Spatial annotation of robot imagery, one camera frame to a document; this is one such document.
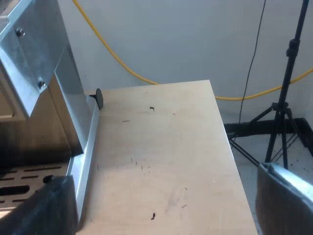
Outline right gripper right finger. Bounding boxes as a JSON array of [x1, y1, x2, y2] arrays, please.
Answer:
[[255, 162, 313, 235]]

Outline black tripod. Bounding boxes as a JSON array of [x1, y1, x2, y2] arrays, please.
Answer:
[[224, 0, 313, 170]]

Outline yellow cable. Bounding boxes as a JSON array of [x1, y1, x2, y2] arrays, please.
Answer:
[[71, 0, 313, 101]]

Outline steel espresso machine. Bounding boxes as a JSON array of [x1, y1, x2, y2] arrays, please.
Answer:
[[0, 61, 83, 217]]

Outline black cable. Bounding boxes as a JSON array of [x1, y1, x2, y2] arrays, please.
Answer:
[[238, 0, 268, 123]]

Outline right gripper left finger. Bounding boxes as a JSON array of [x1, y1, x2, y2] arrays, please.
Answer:
[[0, 174, 79, 235]]

